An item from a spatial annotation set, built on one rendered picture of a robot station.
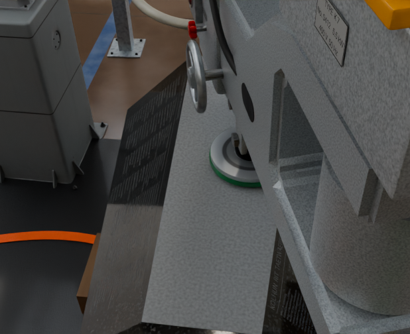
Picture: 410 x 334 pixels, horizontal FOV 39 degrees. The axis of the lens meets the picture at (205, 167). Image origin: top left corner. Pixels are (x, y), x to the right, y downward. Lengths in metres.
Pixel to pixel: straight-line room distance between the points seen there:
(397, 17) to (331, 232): 0.38
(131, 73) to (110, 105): 0.30
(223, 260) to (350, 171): 0.78
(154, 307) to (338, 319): 0.58
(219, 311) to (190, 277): 0.11
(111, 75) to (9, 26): 1.22
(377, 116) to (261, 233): 0.96
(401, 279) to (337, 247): 0.08
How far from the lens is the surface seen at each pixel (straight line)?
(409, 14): 0.39
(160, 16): 1.82
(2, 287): 2.49
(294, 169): 0.92
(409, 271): 0.71
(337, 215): 0.69
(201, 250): 1.36
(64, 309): 2.36
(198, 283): 1.30
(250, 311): 1.27
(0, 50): 2.41
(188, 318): 1.26
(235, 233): 1.39
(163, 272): 1.33
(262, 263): 1.34
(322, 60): 0.55
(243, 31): 0.99
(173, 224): 1.41
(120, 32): 3.55
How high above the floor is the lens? 1.94
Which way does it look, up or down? 44 degrees down
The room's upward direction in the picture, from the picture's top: 2 degrees counter-clockwise
